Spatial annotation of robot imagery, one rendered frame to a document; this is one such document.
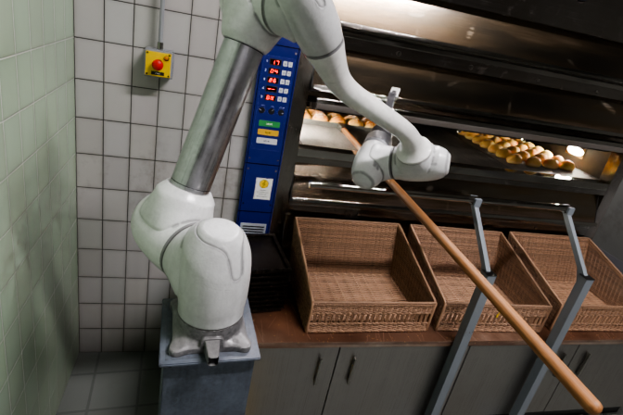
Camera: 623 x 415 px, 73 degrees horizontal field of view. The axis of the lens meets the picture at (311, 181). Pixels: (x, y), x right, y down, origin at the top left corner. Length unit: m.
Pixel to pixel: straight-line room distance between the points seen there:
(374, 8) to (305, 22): 0.96
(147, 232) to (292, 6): 0.61
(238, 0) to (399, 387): 1.68
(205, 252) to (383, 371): 1.24
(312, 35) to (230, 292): 0.58
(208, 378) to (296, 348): 0.73
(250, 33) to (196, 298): 0.60
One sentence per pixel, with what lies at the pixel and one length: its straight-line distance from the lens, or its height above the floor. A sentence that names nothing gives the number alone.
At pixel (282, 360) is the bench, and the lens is 1.79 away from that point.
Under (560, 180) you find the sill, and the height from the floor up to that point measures 1.17.
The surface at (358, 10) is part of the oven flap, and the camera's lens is 1.84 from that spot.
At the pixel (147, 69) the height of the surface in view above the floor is 1.43.
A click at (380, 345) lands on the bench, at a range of 1.85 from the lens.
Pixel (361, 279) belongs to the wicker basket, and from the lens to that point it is 2.15.
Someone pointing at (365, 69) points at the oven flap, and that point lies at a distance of 1.89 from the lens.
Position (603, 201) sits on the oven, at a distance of 2.92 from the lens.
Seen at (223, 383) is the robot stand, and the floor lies 0.92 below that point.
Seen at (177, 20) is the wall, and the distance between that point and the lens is 1.76.
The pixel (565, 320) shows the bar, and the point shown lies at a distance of 2.20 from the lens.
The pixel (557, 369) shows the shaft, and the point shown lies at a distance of 1.02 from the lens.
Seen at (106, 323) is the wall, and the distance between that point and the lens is 2.37.
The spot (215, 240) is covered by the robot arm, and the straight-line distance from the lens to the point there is 0.91.
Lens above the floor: 1.74
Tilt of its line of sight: 21 degrees down
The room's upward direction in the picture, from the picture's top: 12 degrees clockwise
